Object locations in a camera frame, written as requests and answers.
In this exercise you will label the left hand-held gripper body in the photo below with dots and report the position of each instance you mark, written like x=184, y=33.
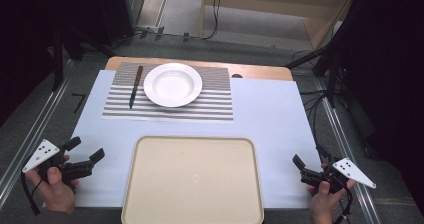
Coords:
x=53, y=160

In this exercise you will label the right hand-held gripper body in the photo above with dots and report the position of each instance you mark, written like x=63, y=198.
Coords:
x=336, y=175

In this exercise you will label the beige tray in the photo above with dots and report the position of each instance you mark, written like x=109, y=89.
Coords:
x=193, y=180

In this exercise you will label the white plate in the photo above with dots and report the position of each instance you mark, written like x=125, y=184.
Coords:
x=172, y=84

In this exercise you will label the person's right hand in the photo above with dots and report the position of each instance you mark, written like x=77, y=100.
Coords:
x=325, y=200

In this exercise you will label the person's left hand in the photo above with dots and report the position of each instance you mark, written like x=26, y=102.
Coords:
x=55, y=192

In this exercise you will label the white table sheet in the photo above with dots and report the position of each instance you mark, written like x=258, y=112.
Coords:
x=273, y=130

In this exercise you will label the black stand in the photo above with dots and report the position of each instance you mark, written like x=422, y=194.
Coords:
x=333, y=60
x=61, y=37

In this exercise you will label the striped placemat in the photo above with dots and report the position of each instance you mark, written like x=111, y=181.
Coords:
x=213, y=107

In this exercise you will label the wooden shelf unit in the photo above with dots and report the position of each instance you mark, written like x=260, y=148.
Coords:
x=320, y=14

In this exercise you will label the dark cabinet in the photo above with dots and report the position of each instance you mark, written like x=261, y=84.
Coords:
x=116, y=10

